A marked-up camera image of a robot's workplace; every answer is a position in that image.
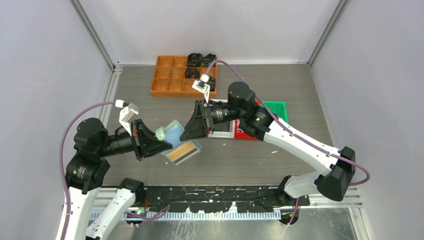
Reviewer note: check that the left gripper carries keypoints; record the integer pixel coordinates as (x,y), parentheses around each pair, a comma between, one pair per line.
(145,139)

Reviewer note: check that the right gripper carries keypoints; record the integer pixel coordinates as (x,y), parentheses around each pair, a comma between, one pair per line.
(201,123)

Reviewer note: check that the orange credit card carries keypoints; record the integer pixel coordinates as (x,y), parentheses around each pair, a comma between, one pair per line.
(183,152)

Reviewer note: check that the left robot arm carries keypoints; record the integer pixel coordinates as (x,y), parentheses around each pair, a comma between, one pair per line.
(84,175)

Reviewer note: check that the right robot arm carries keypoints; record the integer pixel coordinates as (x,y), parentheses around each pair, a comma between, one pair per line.
(332,175)

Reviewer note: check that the white bin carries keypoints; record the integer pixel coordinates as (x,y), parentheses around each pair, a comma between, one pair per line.
(222,132)

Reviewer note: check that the red bin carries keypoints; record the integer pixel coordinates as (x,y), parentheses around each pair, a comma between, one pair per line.
(239,133)

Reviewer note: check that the black rolled item front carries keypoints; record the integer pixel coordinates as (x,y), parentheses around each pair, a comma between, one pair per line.
(212,83)

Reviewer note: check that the black rolled item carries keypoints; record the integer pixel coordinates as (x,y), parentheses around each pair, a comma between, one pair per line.
(194,60)
(192,73)
(212,83)
(208,59)

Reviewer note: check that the orange compartment tray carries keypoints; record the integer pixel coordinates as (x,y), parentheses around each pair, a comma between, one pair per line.
(169,78)

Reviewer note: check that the black rolled item middle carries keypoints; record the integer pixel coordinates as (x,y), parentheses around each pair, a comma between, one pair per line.
(192,73)

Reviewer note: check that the black rolled item back right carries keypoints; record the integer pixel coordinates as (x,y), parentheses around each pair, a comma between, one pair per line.
(208,59)

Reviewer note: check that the black rolled item back left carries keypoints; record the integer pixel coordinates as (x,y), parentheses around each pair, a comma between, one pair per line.
(194,60)

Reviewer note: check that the green bin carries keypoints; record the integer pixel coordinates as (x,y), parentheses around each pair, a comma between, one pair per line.
(279,108)

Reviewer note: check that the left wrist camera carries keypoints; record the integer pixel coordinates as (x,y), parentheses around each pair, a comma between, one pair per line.
(126,114)

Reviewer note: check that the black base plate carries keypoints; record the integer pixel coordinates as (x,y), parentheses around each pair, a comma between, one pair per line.
(213,199)

